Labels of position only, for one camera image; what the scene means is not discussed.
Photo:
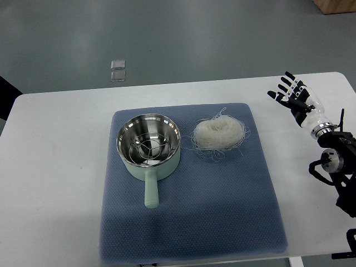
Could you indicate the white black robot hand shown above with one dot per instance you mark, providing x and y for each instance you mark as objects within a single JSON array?
[{"x": 295, "y": 96}]

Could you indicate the white vermicelli nest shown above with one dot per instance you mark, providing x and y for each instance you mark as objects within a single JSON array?
[{"x": 213, "y": 138}]

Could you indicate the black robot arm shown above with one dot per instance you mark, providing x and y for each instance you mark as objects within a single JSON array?
[{"x": 336, "y": 166}]

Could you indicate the mint green steel pot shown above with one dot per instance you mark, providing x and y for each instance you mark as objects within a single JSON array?
[{"x": 150, "y": 174}]

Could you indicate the blue textured mat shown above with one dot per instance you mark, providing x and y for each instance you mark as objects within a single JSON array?
[{"x": 208, "y": 208}]

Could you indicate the upper clear floor tile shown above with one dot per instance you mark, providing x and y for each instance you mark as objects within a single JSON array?
[{"x": 117, "y": 64}]

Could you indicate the wire steaming rack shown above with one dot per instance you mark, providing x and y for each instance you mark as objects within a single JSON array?
[{"x": 149, "y": 149}]

